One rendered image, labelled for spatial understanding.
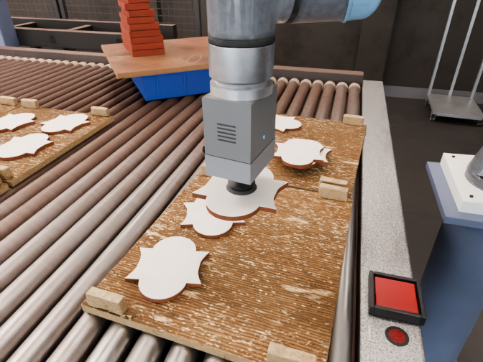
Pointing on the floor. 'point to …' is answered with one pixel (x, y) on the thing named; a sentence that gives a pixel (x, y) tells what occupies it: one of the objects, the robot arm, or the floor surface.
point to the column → (451, 276)
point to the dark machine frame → (74, 33)
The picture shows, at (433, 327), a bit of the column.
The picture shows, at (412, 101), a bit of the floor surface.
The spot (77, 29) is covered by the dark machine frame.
